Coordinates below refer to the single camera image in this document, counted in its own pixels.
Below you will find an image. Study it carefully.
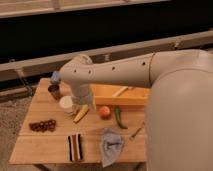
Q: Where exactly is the striped eraser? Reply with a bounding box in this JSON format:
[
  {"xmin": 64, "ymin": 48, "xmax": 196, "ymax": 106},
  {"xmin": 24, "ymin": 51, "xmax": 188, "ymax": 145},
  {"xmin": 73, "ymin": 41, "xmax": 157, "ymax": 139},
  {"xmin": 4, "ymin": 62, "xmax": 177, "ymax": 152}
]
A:
[{"xmin": 68, "ymin": 134, "xmax": 83, "ymax": 162}]

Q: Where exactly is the white cup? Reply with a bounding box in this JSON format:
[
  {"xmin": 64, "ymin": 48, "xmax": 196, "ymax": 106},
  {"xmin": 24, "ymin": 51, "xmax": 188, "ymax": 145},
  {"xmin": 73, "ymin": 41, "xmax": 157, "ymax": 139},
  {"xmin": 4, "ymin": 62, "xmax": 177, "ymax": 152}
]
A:
[{"xmin": 59, "ymin": 96, "xmax": 74, "ymax": 114}]

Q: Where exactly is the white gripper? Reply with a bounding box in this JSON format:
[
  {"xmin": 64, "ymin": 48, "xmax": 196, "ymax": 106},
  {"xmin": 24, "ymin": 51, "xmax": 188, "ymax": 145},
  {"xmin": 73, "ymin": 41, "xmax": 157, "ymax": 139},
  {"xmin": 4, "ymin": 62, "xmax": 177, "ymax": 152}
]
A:
[{"xmin": 70, "ymin": 84, "xmax": 94, "ymax": 108}]

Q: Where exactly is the dark metal can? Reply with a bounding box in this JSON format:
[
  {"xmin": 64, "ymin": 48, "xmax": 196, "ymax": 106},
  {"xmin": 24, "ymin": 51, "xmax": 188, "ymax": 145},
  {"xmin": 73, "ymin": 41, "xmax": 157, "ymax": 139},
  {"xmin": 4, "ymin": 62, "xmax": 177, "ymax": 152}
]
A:
[{"xmin": 48, "ymin": 85, "xmax": 61, "ymax": 100}]

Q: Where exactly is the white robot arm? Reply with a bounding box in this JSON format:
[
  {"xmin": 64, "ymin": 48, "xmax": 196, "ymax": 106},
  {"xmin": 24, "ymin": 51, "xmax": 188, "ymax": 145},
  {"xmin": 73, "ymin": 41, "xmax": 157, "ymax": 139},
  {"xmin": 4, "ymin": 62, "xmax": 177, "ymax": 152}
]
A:
[{"xmin": 60, "ymin": 49, "xmax": 213, "ymax": 171}]

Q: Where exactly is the green chili pepper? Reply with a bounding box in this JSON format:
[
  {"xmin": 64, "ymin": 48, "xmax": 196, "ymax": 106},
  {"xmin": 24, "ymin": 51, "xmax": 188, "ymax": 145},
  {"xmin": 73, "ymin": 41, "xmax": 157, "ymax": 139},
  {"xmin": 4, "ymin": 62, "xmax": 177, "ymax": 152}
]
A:
[{"xmin": 114, "ymin": 106, "xmax": 128, "ymax": 129}]

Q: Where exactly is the blue grey cloth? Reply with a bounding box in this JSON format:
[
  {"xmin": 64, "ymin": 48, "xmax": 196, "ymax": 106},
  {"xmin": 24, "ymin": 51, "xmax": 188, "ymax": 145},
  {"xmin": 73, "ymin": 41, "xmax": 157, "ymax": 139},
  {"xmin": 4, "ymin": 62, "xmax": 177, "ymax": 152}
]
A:
[{"xmin": 100, "ymin": 128, "xmax": 124, "ymax": 168}]

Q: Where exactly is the yellow wooden tray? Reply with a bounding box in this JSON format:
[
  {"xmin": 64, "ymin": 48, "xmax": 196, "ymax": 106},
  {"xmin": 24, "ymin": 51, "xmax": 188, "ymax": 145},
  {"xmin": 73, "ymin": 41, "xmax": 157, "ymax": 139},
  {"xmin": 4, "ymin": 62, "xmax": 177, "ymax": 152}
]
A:
[{"xmin": 92, "ymin": 84, "xmax": 149, "ymax": 105}]

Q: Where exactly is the red apple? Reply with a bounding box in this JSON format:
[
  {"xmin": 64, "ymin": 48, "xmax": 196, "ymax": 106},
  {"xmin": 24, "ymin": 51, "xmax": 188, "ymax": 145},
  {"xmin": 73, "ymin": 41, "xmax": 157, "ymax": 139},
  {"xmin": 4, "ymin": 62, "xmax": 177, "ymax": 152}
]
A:
[{"xmin": 98, "ymin": 106, "xmax": 111, "ymax": 119}]

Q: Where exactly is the bunch of red grapes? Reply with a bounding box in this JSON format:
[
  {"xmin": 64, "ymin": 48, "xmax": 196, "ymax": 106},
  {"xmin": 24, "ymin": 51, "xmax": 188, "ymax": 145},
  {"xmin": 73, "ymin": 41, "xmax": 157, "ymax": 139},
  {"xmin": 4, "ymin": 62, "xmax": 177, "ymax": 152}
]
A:
[{"xmin": 29, "ymin": 119, "xmax": 56, "ymax": 132}]

